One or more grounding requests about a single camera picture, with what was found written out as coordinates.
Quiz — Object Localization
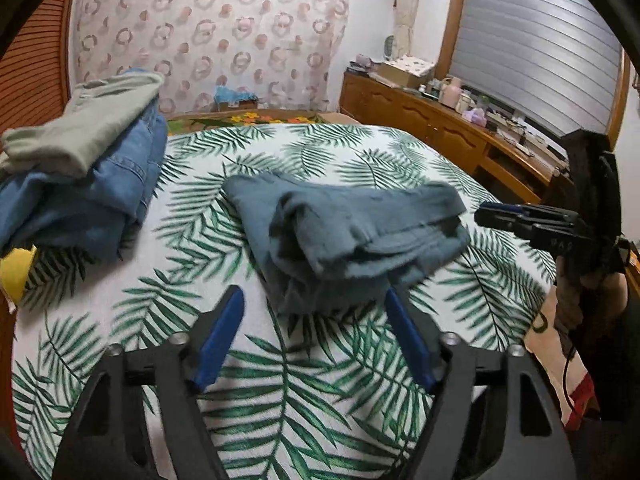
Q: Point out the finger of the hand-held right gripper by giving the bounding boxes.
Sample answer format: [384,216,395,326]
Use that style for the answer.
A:
[474,210,576,247]
[480,201,576,218]

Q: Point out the red object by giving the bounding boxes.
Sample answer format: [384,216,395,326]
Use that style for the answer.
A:
[565,374,597,428]

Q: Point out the grey window blind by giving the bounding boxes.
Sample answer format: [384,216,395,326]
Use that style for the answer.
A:
[447,0,626,133]

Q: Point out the blue cloth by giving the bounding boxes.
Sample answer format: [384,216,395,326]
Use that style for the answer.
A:
[214,85,258,104]

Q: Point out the wooden window frame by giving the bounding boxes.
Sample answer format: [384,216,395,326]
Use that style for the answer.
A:
[435,0,471,81]

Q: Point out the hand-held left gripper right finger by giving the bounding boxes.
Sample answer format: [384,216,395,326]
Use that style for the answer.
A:
[384,287,578,480]

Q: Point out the blue-grey pants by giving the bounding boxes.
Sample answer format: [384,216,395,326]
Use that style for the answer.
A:
[222,172,472,315]

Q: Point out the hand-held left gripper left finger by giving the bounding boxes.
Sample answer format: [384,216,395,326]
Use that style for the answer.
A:
[51,285,246,480]

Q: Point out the pink bottle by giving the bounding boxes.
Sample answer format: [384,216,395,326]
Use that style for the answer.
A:
[441,76,462,108]

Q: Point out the ring-patterned curtain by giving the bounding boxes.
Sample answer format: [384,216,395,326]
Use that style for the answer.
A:
[67,0,351,116]

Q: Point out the wooden sideboard cabinet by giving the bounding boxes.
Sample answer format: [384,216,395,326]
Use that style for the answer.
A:
[340,70,571,206]

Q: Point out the person's right hand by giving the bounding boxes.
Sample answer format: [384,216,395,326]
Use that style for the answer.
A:
[552,260,601,346]

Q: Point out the leaf-print bed sheet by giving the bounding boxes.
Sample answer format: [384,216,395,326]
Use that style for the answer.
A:
[10,122,558,480]

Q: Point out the floral blanket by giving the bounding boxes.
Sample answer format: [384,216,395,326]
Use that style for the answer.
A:
[167,109,331,133]

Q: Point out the yellow pillow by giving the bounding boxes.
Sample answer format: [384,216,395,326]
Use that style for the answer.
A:
[0,246,40,307]

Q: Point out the dotted open box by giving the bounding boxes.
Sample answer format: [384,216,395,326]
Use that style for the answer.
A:
[375,55,437,88]

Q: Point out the white wrapped pipe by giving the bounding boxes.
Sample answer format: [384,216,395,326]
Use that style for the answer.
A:
[392,0,426,56]

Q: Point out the wooden louvered wardrobe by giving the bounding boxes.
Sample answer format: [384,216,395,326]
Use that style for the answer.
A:
[0,0,81,136]

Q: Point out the blue denim jeans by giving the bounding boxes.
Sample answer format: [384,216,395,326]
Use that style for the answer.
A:
[0,105,168,261]

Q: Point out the grey-green folded pants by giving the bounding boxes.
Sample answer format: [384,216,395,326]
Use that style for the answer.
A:
[0,71,166,179]

